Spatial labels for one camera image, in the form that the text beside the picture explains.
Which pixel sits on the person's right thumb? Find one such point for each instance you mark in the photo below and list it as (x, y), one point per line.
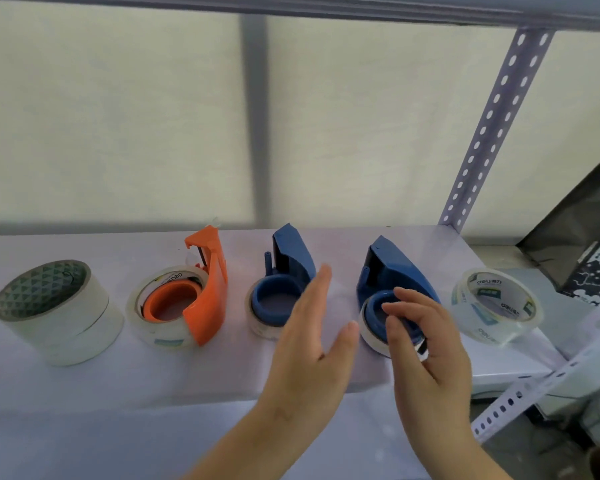
(397, 344)

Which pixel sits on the loose clear tape roll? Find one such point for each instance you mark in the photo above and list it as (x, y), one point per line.
(482, 330)

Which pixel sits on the clear tape roll blue hub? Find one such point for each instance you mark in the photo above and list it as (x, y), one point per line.
(260, 330)
(372, 340)

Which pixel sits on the clear tape roll orange hub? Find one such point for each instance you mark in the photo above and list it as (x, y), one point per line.
(150, 335)

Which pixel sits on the grey shelf beam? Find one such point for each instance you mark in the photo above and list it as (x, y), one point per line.
(330, 4)

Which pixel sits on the orange tape dispenser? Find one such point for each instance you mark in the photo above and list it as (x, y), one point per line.
(210, 304)

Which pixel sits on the black printed bag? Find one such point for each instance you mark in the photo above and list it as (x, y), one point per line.
(580, 219)

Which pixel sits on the grey perforated shelf upright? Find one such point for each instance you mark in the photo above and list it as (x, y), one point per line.
(500, 112)

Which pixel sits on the white tape roll green core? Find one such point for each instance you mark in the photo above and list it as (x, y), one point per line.
(65, 319)

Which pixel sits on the person's left thumb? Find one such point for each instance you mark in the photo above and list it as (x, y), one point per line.
(347, 344)

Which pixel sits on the person's right hand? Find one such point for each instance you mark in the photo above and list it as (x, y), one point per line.
(437, 379)

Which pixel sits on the person's left forearm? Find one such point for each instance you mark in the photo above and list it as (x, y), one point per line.
(260, 444)

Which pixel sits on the white perforated angle bar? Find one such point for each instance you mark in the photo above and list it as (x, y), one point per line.
(530, 389)

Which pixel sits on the blue tape dispenser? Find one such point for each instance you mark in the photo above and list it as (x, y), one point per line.
(395, 264)
(292, 249)

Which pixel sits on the person's right forearm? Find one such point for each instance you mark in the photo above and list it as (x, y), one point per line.
(450, 454)

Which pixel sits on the person's left hand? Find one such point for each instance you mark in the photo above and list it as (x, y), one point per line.
(302, 374)

